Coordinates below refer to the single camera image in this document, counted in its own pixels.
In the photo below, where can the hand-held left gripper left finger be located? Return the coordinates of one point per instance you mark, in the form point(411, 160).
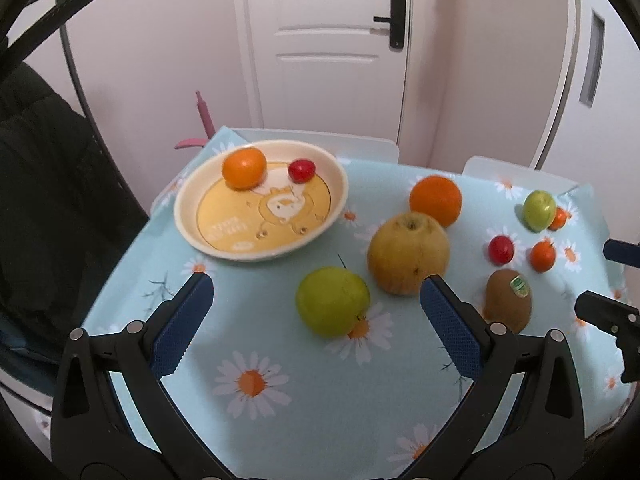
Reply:
point(182, 325)

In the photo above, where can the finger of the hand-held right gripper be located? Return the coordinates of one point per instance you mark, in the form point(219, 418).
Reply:
point(607, 310)
point(622, 251)

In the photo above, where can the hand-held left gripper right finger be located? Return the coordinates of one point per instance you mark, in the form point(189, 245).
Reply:
point(450, 330)

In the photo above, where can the brown kiwi with sticker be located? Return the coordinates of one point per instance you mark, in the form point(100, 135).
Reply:
point(507, 302)

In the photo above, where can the small kumquat orange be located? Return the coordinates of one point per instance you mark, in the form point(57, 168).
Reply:
point(543, 256)
point(561, 218)

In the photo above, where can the yellow-brown pear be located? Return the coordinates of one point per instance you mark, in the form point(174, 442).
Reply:
point(405, 252)

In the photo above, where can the small green fruit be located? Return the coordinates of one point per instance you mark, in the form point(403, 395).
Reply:
point(539, 210)

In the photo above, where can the red cherry tomato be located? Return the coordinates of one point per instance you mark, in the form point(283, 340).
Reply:
point(301, 170)
point(501, 250)

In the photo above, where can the large green apple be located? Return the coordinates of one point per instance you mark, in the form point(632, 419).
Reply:
point(331, 302)

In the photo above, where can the large orange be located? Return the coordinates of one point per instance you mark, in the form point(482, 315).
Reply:
point(436, 201)

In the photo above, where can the cream cartoon print bowl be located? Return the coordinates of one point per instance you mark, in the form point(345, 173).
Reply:
point(310, 200)

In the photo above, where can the light blue daisy tablecloth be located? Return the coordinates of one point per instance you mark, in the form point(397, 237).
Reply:
point(310, 410)

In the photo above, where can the mandarin orange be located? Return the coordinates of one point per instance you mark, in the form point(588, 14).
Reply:
point(244, 167)

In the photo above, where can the white cabinet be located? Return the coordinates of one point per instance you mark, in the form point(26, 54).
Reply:
point(565, 85)

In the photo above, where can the black jacket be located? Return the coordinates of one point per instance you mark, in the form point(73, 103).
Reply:
point(55, 185)

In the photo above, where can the pink plastic object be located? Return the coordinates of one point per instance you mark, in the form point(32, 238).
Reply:
point(204, 117)

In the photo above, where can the grey metal rod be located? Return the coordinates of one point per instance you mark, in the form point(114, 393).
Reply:
point(82, 95)

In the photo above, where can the white panel door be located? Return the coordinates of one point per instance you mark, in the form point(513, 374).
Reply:
point(325, 45)

